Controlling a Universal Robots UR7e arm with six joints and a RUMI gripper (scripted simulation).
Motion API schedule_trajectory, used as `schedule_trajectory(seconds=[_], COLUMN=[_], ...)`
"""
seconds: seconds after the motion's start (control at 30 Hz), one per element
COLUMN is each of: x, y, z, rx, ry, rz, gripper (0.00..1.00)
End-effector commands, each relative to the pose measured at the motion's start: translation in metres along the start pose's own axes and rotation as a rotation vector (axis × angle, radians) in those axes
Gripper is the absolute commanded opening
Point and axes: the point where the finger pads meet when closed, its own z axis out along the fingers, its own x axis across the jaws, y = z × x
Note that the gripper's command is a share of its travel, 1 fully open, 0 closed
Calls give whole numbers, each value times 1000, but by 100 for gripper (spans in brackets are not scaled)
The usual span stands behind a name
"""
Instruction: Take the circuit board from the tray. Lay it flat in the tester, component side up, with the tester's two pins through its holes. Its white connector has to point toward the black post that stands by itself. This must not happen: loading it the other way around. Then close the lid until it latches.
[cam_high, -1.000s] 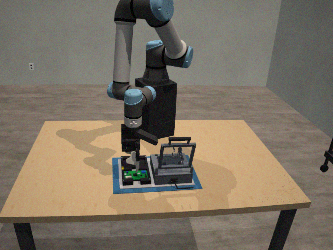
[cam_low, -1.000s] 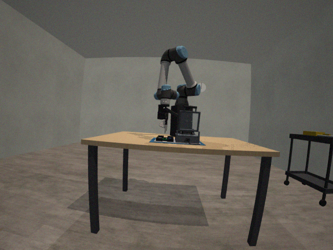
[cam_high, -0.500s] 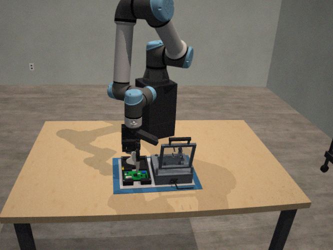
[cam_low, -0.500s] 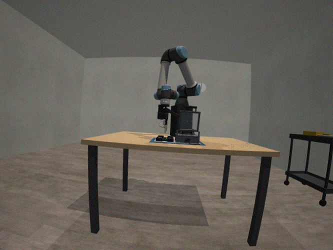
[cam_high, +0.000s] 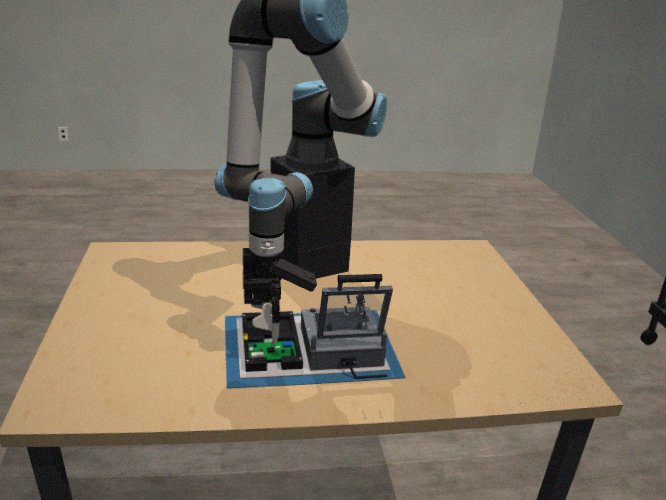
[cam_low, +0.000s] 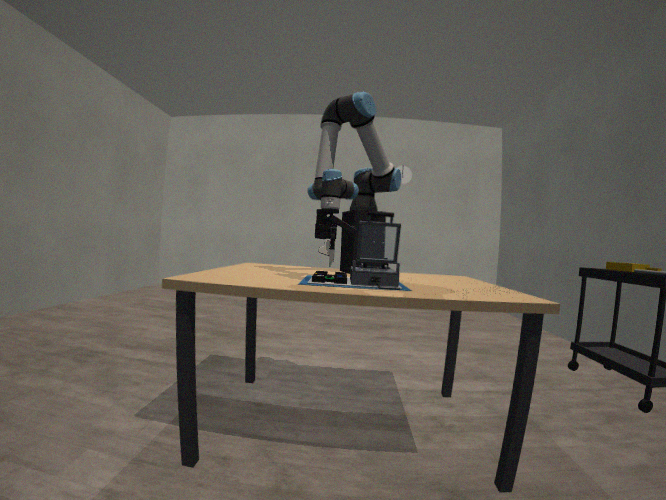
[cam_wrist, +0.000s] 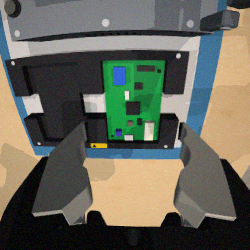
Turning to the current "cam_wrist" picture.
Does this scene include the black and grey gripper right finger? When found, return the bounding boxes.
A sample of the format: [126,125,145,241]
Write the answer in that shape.
[173,122,250,250]

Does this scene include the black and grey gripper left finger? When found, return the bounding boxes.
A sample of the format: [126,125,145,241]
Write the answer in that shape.
[0,121,93,250]

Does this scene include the green circuit board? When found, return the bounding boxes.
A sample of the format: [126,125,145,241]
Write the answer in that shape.
[102,60,165,141]

